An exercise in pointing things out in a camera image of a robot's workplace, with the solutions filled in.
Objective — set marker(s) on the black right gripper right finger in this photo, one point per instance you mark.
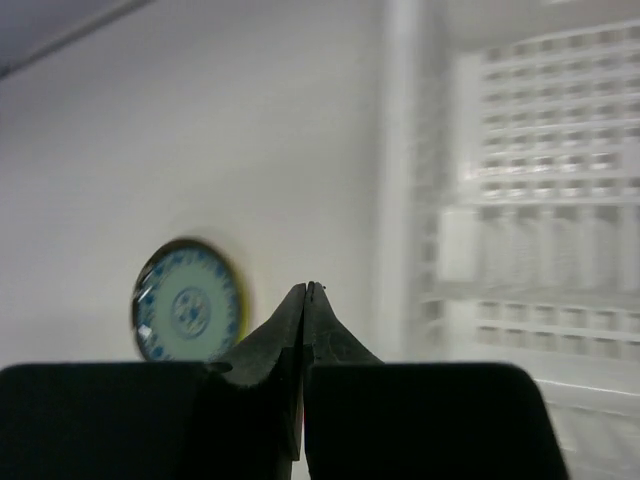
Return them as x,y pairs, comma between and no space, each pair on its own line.
368,419

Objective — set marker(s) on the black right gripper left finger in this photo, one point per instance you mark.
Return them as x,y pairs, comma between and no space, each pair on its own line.
238,417

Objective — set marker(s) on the blue white patterned plate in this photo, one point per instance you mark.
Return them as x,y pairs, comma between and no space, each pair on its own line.
184,305

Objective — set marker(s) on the white plastic dish rack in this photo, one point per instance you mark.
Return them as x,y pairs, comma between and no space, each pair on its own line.
509,205

